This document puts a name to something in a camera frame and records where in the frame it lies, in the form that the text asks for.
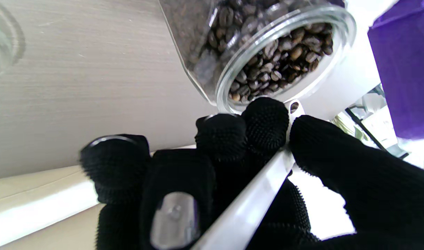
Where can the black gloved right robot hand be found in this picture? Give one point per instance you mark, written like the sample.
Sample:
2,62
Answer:
389,201

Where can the purple coffee jar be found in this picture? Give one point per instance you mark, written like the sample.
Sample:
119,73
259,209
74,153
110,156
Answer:
409,69

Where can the white plastic spoon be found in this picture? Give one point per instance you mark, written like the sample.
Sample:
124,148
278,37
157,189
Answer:
246,208

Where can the glass jar of coffee beans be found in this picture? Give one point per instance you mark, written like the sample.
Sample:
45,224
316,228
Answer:
267,59

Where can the clear glass jar lid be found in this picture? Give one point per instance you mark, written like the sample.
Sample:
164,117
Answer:
0,41

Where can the thin black stand pole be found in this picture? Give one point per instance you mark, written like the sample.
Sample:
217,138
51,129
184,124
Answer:
366,130

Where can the broad leaf potted plant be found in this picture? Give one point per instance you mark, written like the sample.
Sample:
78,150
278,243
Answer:
340,125

